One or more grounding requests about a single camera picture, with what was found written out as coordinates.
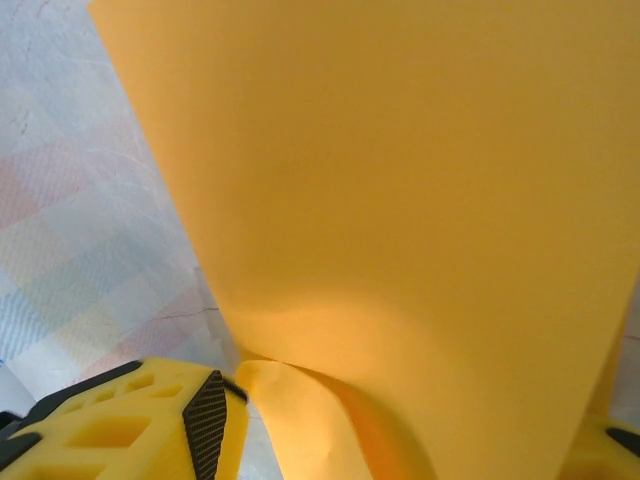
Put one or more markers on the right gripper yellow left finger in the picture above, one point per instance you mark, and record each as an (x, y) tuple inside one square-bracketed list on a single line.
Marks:
[(165, 450)]

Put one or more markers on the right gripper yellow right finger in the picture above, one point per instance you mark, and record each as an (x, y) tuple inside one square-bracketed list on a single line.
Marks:
[(600, 460)]

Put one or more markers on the orange paper sheet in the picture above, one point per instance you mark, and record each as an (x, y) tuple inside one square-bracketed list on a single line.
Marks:
[(375, 200)]

